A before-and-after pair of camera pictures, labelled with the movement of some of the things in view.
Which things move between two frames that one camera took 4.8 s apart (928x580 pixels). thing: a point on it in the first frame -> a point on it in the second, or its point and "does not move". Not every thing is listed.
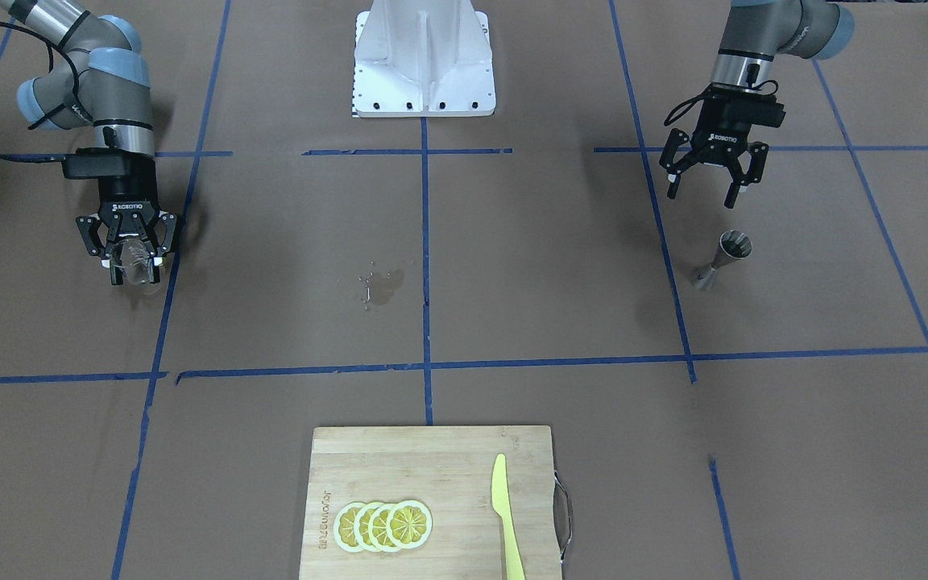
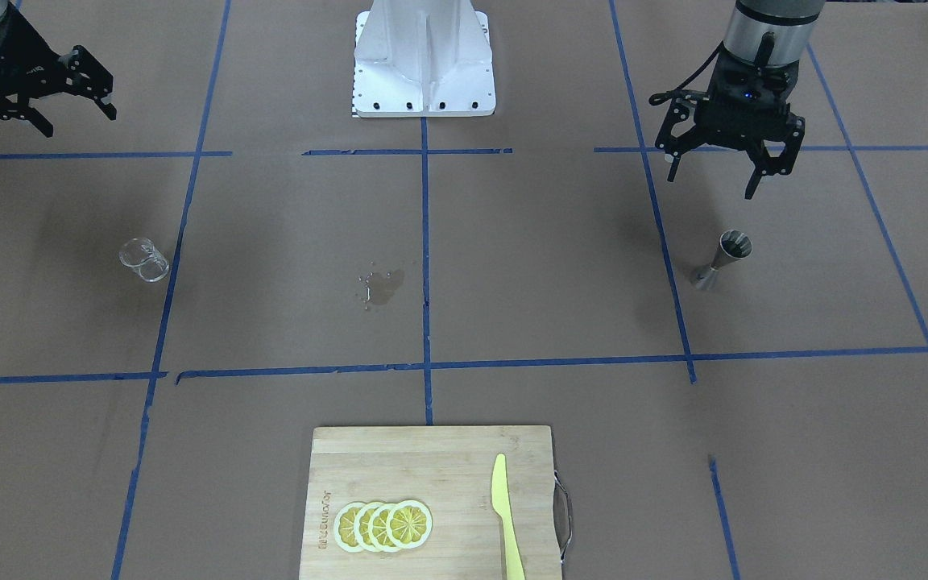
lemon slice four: [344, 527] does not move
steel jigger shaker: [734, 245] does not move
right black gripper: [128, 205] -> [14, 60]
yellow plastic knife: [501, 503] does not move
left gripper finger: [758, 151] -> [767, 164]
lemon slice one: [409, 524] does not move
